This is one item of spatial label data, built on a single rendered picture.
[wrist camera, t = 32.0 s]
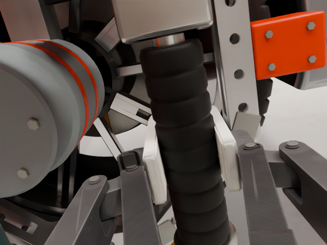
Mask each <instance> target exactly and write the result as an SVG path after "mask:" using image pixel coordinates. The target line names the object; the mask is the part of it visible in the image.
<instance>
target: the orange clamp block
mask: <svg viewBox="0 0 327 245"><path fill-rule="evenodd" d="M250 26H251V35H252V45H253V55H254V69H255V78H256V80H262V79H267V78H272V77H277V76H282V75H288V74H293V73H298V72H303V71H308V70H315V69H320V68H324V67H325V66H326V64H327V53H326V14H325V12H324V11H309V12H298V13H293V14H288V15H283V16H278V17H272V18H267V19H263V20H258V21H253V22H250Z"/></svg>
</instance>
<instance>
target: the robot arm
mask: <svg viewBox="0 0 327 245"><path fill-rule="evenodd" d="M210 113H211V114H212V115H213V119H214V129H215V133H214V136H215V138H216V142H217V148H218V159H219V163H220V169H221V172H222V174H223V177H224V180H225V183H226V186H227V188H228V191H230V192H238V191H240V190H241V189H242V188H243V194H244V202H245V210H246V218H247V226H248V234H249V242H250V245H298V243H297V240H296V237H295V235H294V232H293V230H292V229H289V226H288V223H287V220H286V217H285V214H284V211H283V208H282V205H281V201H280V198H279V195H278V192H277V189H276V188H282V191H283V193H284V194H285V195H286V197H287V198H288V199H289V200H290V201H291V202H292V203H293V205H294V206H295V207H296V208H297V209H298V211H299V212H300V213H301V214H302V215H303V217H304V218H305V219H306V220H307V222H308V223H309V224H310V225H311V226H312V228H313V229H314V230H315V231H316V232H317V234H318V235H319V236H320V237H321V238H322V240H323V241H324V242H325V243H326V245H327V159H326V158H325V157H323V156H322V155H320V154H319V153H317V152H316V151H315V150H313V149H312V148H311V147H309V146H308V145H306V144H305V143H303V142H301V141H297V140H294V141H293V140H290V141H286V142H283V143H281V144H280V145H279V150H264V147H263V145H262V144H260V143H256V142H254V140H253V139H252V138H251V136H250V135H249V133H248V132H247V131H246V130H243V129H238V130H232V131H230V130H229V128H228V126H227V125H226V123H225V121H224V119H223V118H222V116H221V114H220V112H219V111H218V109H217V107H216V106H215V105H212V109H211V112H210ZM155 124H156V122H155V121H154V120H153V117H150V118H149V119H148V125H147V131H146V138H145V146H144V147H141V148H136V149H133V150H129V151H125V152H122V153H121V154H119V155H118V156H117V162H118V166H119V169H120V176H119V177H117V178H114V179H111V180H108V179H107V177H106V176H105V175H94V176H92V177H90V178H88V179H87V180H85V182H84V183H83V184H82V186H81V187H80V189H79V190H78V192H77V193H76V195H75V197H74V198H73V200H72V201H71V203H70V204H69V206H68V207H67V209H66V211H65V212H64V214H63V215H62V217H61V218H60V220H59V222H58V223H57V225H56V226H55V228H54V230H53V231H52V233H51V235H50V236H49V238H48V239H47V241H46V242H45V244H44V245H110V243H111V241H112V238H113V235H114V232H115V229H116V226H117V223H118V219H119V217H118V215H121V214H122V221H123V242H124V245H162V242H161V238H160V233H159V229H158V225H157V220H156V216H155V212H154V208H153V204H152V200H153V203H155V204H156V205H158V204H164V203H165V201H167V199H166V175H165V169H164V164H163V160H162V155H161V151H160V144H159V142H158V138H157V135H156V131H155ZM241 182H242V183H241ZM151 198H152V200H151Z"/></svg>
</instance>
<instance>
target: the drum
mask: <svg viewBox="0 0 327 245"><path fill-rule="evenodd" d="M104 98H105V88H104V82H103V78H102V75H101V73H100V71H99V69H98V67H97V65H96V64H95V62H94V61H93V60H92V59H91V57H90V56H89V55H88V54H87V53H86V52H84V51H83V50H82V49H81V48H79V47H78V46H76V45H74V44H72V43H70V42H68V41H65V40H61V39H53V40H48V39H30V40H23V41H17V42H5V43H0V198H4V197H10V196H15V195H18V194H21V193H24V192H26V191H28V190H30V189H32V188H33V187H34V186H36V185H37V184H38V183H40V182H41V181H42V179H43V178H44V177H45V176H46V175H47V174H48V173H49V172H50V171H52V170H54V169H56V168H57V167H58V166H60V165H61V164H62V163H63V162H64V161H65V160H66V159H67V158H68V157H69V155H70V154H71V152H72V151H73V150H74V149H75V148H76V146H77V145H78V144H79V142H80V141H81V140H82V138H83V136H84V135H85V134H86V133H87V131H88V130H89V129H90V127H91V126H92V124H93V123H94V121H95V120H96V119H97V117H98V116H99V114H100V112H101V110H102V107H103V103H104Z"/></svg>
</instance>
